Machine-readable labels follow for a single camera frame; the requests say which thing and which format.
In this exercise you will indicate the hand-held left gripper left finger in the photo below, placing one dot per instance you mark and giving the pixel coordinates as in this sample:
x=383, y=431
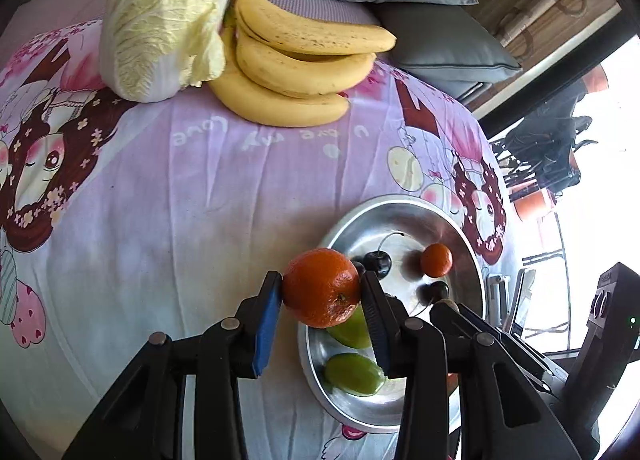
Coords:
x=267, y=330

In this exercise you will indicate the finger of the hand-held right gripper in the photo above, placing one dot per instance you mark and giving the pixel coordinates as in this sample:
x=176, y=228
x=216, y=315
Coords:
x=525, y=355
x=450, y=320

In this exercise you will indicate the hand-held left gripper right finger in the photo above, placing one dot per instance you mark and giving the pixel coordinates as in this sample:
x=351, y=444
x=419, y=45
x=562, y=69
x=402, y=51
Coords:
x=374, y=320

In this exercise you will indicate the green jujube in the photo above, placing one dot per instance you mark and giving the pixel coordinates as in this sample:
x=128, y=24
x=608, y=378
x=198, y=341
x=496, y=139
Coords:
x=350, y=372
x=352, y=332

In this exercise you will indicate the dark cherry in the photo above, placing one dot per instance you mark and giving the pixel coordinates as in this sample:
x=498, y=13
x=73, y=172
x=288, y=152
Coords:
x=432, y=291
x=377, y=264

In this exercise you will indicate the orange tangerine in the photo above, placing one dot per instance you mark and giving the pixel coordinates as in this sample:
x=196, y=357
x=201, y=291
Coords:
x=320, y=287
x=436, y=260
x=452, y=381

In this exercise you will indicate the steel basin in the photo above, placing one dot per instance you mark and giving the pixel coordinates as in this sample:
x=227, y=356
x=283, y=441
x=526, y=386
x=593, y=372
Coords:
x=400, y=220

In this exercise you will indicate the silver metal tool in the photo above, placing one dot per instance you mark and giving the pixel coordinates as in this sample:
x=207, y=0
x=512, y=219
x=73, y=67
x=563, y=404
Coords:
x=497, y=297

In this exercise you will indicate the orange flower pot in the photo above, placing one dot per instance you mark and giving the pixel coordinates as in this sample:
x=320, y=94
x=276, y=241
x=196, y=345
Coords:
x=597, y=78
x=535, y=205

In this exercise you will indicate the printed cartoon blanket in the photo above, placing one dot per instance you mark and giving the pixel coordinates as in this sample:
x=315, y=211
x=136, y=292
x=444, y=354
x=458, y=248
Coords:
x=200, y=200

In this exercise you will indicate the black folded rack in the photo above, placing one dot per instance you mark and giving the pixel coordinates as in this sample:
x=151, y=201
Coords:
x=545, y=145

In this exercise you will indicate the spotted yellow banana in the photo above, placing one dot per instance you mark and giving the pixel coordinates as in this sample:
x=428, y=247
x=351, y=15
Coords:
x=310, y=35

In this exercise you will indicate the napa cabbage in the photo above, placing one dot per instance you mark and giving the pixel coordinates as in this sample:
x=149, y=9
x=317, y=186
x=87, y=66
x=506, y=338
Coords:
x=160, y=25

